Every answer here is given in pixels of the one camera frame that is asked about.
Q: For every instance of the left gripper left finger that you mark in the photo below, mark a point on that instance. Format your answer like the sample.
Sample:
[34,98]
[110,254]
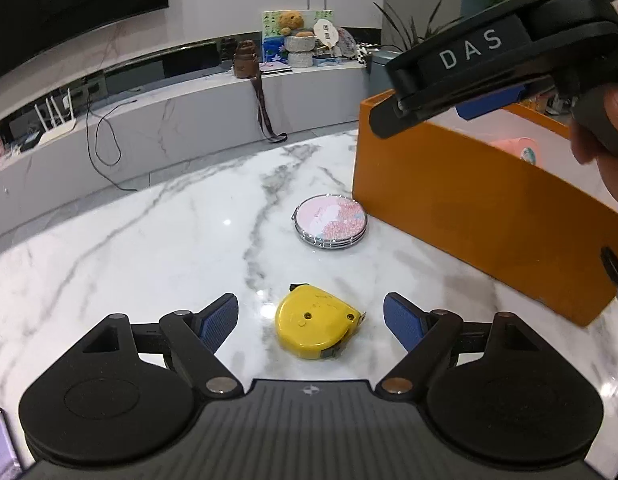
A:
[194,338]

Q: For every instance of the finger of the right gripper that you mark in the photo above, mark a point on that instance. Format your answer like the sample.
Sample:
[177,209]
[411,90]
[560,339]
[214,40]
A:
[487,104]
[386,119]

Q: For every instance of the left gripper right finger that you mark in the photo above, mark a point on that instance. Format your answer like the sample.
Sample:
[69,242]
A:
[428,338]

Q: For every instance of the pink cylinder container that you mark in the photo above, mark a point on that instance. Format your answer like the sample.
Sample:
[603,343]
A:
[522,148]

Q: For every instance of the yellow tape measure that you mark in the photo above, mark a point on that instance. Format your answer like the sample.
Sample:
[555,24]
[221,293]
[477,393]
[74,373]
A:
[313,324]

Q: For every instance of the person right hand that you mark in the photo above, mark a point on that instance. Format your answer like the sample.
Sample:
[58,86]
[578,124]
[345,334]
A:
[593,130]

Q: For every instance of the grey trash bin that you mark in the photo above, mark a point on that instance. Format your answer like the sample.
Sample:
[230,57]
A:
[378,80]

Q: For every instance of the potted green plant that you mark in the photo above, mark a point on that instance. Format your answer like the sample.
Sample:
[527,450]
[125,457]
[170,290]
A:
[403,34]

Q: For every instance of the orange storage box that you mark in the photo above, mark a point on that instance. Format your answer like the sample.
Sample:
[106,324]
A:
[515,222]

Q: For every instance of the round paper fan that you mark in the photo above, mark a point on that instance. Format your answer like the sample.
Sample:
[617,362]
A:
[326,38]

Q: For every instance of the pink round compact mirror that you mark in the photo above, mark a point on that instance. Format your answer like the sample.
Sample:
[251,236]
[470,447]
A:
[330,221]

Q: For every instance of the green poster card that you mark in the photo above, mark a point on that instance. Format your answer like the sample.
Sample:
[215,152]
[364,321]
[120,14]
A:
[273,45]

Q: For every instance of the teddy bear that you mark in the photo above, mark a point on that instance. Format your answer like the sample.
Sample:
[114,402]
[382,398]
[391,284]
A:
[291,23]

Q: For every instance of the black smartphone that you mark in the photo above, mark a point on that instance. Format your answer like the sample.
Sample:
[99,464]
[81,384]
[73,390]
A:
[10,466]

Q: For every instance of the white wifi router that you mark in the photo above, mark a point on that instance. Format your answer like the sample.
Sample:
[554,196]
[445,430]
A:
[56,116]

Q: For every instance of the brown camera bag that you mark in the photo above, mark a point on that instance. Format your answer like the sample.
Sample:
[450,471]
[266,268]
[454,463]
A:
[246,66]

